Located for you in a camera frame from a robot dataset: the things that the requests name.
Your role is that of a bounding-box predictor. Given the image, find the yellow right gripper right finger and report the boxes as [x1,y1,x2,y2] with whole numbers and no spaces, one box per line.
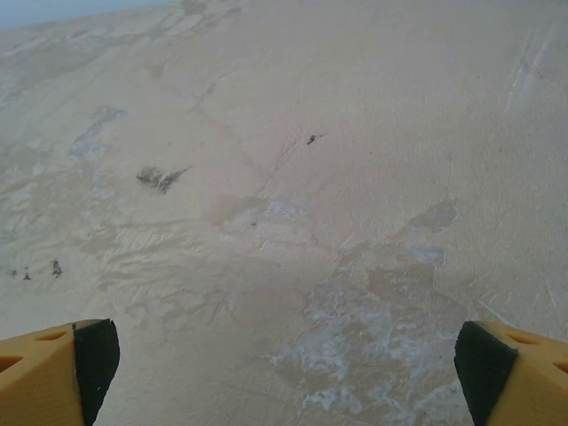
[454,319,568,426]

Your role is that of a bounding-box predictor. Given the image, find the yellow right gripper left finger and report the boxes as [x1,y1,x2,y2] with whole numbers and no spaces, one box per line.
[0,318,121,426]

